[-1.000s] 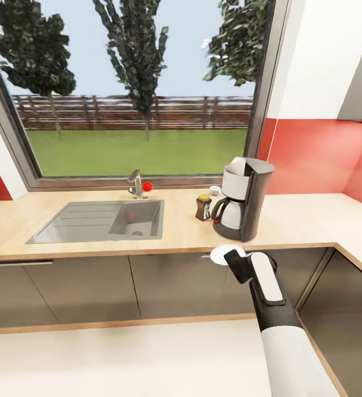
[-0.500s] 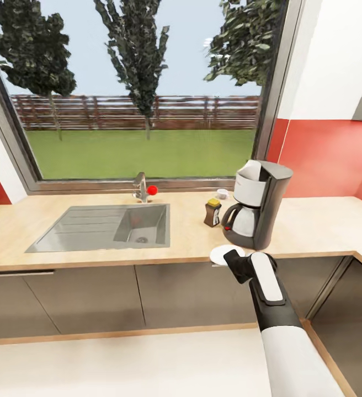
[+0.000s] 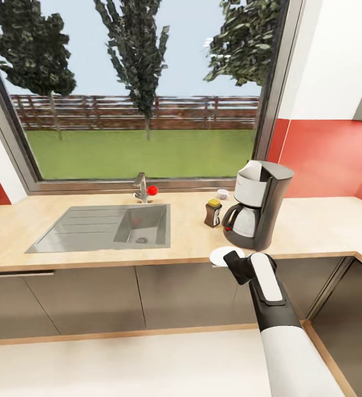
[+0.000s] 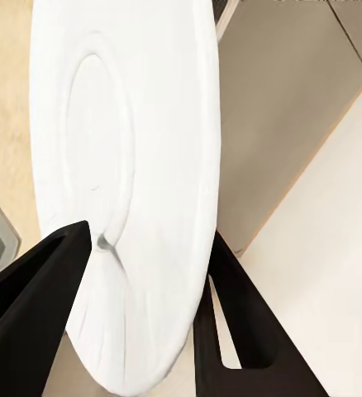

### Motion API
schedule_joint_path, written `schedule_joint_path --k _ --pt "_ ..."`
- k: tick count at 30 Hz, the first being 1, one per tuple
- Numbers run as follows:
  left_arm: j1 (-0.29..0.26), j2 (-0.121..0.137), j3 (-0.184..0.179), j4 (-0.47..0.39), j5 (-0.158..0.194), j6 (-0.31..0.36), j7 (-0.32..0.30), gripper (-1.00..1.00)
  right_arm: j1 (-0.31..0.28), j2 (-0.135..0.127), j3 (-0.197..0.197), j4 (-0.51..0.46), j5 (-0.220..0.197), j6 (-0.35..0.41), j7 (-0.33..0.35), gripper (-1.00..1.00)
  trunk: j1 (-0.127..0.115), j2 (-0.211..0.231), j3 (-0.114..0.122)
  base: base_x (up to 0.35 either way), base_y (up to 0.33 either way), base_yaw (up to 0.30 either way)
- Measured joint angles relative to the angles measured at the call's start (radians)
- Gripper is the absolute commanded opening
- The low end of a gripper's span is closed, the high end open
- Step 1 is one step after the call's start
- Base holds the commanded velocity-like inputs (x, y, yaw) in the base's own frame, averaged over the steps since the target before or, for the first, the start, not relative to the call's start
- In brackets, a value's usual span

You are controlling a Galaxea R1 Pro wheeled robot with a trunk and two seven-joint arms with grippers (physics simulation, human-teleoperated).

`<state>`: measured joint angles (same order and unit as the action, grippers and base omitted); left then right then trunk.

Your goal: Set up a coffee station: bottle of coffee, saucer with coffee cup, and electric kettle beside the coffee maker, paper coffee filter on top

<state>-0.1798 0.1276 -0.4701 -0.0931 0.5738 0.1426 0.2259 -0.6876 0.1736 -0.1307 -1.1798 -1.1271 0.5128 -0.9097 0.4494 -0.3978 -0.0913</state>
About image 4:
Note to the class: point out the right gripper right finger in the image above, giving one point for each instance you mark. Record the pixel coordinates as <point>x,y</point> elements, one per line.
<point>271,365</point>

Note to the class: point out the saucer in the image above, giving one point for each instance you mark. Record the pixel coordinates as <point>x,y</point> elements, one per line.
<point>126,133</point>

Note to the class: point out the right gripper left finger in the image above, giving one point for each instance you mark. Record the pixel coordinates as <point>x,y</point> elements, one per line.
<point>37,293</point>

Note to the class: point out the cabinet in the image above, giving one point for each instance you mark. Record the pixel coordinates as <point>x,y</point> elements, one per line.
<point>287,71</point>

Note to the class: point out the countertop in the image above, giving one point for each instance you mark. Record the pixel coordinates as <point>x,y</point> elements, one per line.
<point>17,189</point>

